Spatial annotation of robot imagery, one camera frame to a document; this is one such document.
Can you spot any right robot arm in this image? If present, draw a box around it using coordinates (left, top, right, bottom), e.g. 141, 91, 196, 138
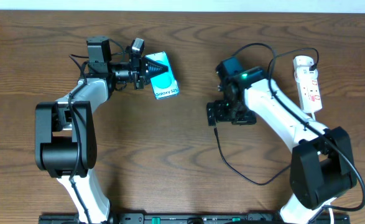
206, 57, 359, 223

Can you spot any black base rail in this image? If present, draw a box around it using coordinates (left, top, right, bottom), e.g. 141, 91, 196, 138
38, 213, 351, 224

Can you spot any black charging cable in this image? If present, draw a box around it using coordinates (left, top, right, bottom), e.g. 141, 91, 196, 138
213, 47, 320, 187

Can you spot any white USB charger plug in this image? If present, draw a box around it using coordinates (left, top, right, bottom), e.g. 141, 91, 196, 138
294, 66, 318, 83

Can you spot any black left camera cable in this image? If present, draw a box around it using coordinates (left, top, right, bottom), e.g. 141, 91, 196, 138
67, 39, 133, 224

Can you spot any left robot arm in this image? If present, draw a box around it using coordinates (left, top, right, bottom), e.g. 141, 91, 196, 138
35, 35, 172, 223

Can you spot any smartphone with teal screen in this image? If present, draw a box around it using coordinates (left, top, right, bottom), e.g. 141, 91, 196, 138
146, 52, 179, 100

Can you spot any black right camera cable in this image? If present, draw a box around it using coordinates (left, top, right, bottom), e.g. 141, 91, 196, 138
231, 42, 365, 224

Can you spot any black camera cable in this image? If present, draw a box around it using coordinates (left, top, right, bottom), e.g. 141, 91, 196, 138
67, 39, 133, 224
231, 42, 365, 224

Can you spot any white power strip cord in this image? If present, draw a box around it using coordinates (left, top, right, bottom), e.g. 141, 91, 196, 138
309, 112, 335, 224

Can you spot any white power strip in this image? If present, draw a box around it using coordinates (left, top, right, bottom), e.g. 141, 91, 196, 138
293, 55, 322, 114

